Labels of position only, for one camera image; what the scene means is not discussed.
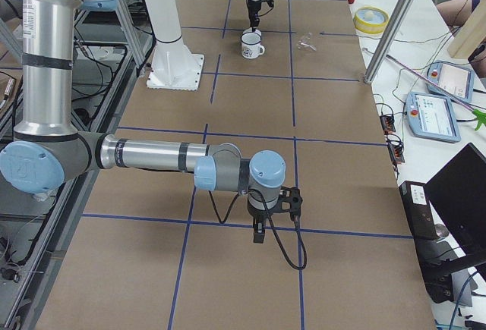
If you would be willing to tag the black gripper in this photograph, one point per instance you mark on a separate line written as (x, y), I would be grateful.
(260, 214)
(252, 7)

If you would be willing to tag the white enamel mug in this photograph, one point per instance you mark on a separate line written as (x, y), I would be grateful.
(251, 47)

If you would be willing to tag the yellow tape roll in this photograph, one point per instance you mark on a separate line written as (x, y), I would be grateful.
(370, 20)

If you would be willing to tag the black computer box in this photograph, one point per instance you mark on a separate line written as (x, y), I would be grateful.
(432, 250)

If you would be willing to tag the black monitor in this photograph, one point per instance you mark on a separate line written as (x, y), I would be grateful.
(457, 193)

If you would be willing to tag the seated person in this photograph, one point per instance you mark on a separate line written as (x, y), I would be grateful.
(456, 12)

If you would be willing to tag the near teach pendant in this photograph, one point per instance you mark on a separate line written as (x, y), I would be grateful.
(432, 117)

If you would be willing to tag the teach pendant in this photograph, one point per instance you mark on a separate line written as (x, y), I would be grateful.
(455, 79)
(432, 117)

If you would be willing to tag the far teach pendant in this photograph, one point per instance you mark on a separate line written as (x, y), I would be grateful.
(455, 79)

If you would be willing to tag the metal reacher grabber stick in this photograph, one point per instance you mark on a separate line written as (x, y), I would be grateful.
(479, 115)

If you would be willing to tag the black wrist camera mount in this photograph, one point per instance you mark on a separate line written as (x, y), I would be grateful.
(289, 201)

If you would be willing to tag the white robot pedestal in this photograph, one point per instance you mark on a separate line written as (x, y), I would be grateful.
(173, 66)

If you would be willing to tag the aluminium frame post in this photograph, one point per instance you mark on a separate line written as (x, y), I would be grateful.
(399, 12)

